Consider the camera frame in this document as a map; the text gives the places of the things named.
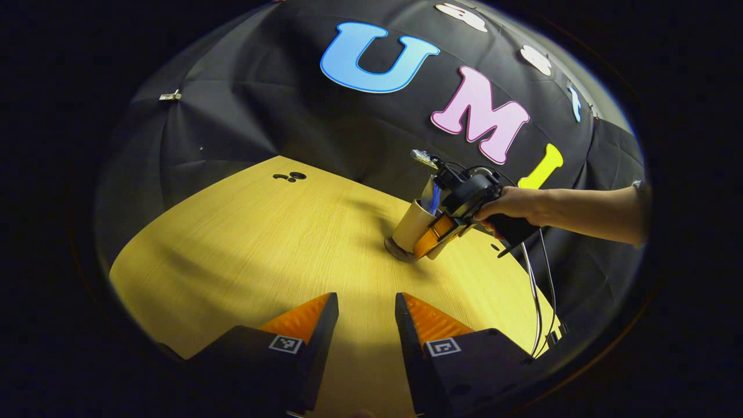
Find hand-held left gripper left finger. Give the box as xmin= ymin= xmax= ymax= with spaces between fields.
xmin=181 ymin=291 xmax=340 ymax=415

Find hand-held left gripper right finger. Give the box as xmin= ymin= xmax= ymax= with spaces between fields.
xmin=395 ymin=291 xmax=536 ymax=418

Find beige cup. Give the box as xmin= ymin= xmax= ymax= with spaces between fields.
xmin=392 ymin=197 xmax=450 ymax=260

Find round brown coaster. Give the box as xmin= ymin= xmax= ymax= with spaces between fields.
xmin=384 ymin=235 xmax=419 ymax=264

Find wooden desktop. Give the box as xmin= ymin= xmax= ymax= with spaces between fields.
xmin=109 ymin=155 xmax=562 ymax=418

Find black backdrop cloth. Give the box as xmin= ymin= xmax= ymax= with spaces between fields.
xmin=96 ymin=0 xmax=645 ymax=349

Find white cable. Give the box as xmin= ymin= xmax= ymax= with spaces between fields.
xmin=520 ymin=241 xmax=544 ymax=358

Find black cable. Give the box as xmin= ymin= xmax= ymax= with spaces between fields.
xmin=539 ymin=228 xmax=558 ymax=344

